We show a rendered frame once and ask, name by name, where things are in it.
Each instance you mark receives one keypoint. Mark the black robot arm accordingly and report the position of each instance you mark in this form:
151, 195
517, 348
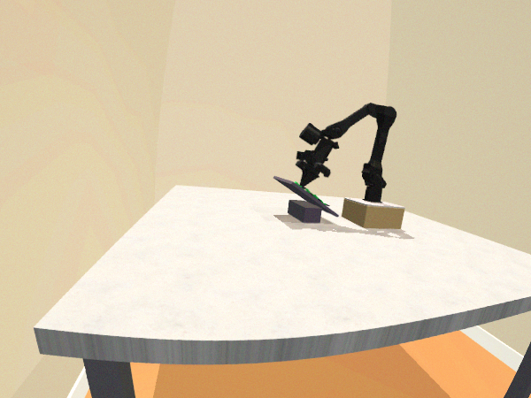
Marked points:
372, 171

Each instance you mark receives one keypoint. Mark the grey switch panel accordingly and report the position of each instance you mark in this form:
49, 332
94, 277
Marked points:
306, 212

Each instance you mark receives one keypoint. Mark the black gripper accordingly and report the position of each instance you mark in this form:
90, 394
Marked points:
311, 171

